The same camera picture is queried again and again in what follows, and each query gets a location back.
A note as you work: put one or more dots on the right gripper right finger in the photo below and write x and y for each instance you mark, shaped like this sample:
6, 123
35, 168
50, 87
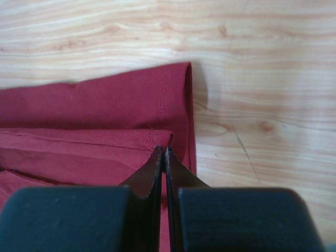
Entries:
202, 218

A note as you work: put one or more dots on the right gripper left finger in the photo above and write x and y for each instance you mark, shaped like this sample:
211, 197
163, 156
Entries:
87, 218

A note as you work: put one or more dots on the dark red t shirt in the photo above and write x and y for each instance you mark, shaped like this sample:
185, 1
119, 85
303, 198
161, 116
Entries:
97, 132

